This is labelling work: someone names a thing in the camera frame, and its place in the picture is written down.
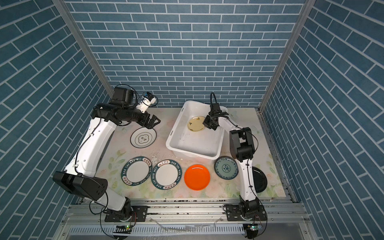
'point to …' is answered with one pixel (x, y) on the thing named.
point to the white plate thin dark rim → (143, 137)
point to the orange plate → (197, 177)
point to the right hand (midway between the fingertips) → (203, 122)
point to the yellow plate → (195, 123)
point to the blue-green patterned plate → (226, 167)
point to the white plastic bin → (208, 142)
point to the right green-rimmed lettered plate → (166, 174)
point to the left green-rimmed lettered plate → (136, 170)
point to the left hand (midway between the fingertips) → (153, 116)
